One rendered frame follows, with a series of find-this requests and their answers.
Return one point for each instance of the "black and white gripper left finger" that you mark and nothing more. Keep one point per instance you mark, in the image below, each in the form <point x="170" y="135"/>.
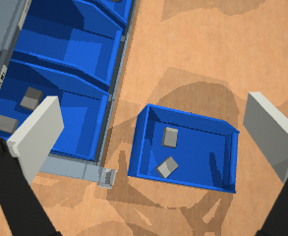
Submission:
<point x="29" y="147"/>

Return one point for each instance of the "blue open-front bin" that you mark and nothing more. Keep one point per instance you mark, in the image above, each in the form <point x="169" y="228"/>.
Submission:
<point x="206" y="149"/>
<point x="82" y="105"/>
<point x="71" y="36"/>
<point x="116" y="11"/>

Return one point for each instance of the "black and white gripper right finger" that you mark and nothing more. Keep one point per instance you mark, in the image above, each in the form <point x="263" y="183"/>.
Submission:
<point x="268" y="127"/>

